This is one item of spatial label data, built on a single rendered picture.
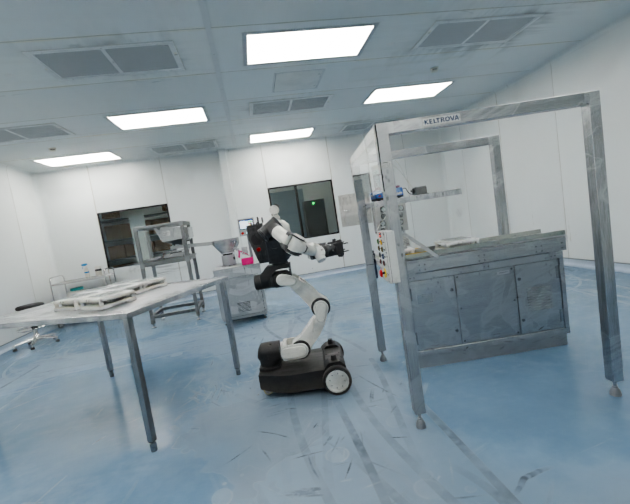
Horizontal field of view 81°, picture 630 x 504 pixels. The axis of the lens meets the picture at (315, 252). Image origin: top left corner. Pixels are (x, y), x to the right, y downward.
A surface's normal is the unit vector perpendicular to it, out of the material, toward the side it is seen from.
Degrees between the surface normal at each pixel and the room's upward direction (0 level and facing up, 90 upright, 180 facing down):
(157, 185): 90
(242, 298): 90
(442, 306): 90
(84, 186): 90
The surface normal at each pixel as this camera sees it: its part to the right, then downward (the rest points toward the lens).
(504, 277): 0.03, 0.08
